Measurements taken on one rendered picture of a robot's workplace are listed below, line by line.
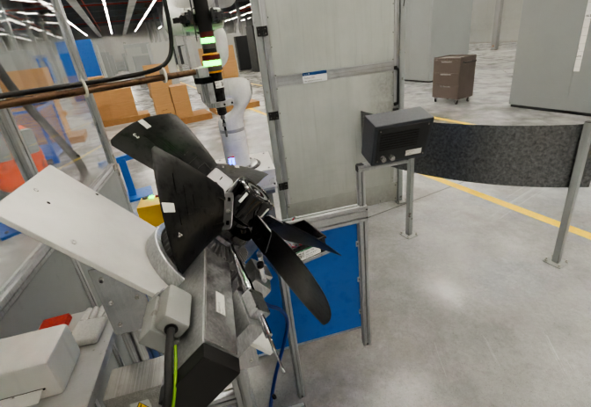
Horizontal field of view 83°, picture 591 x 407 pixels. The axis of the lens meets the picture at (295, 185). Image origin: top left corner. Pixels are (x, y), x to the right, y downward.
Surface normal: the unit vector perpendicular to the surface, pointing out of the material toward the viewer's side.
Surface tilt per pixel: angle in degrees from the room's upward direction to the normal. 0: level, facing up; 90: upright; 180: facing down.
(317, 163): 90
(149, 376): 0
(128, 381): 0
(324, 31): 90
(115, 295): 90
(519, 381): 0
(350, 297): 90
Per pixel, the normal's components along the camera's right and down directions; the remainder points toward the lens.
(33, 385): 0.23, 0.37
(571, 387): -0.11, -0.91
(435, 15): 0.44, 0.32
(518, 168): -0.40, 0.41
